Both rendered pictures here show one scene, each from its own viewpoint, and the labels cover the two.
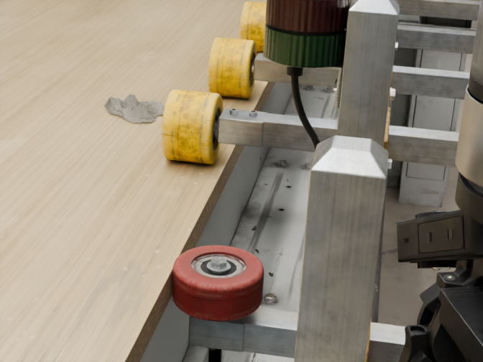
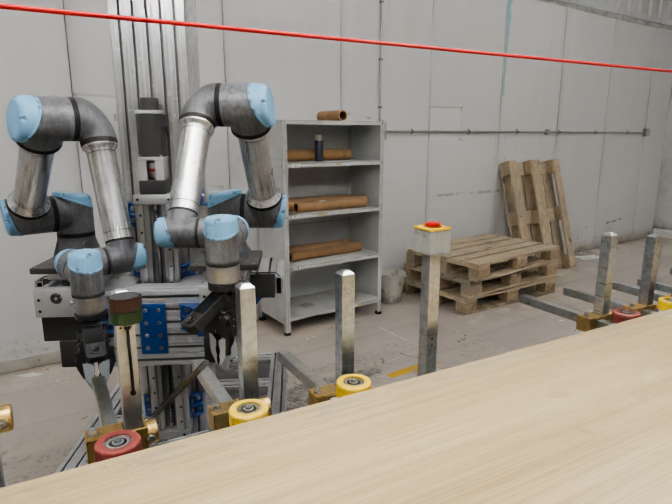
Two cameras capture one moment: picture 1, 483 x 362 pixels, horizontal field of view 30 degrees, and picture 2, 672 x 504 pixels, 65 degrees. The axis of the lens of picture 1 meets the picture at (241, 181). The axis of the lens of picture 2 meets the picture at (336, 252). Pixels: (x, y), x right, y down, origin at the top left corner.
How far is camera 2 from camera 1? 132 cm
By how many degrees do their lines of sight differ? 118
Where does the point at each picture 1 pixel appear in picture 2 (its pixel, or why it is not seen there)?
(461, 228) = (223, 300)
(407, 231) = (200, 322)
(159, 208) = (49, 489)
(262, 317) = not seen: hidden behind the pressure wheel
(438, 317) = (230, 319)
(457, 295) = (231, 311)
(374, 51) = not seen: hidden behind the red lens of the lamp
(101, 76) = not seen: outside the picture
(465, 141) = (233, 276)
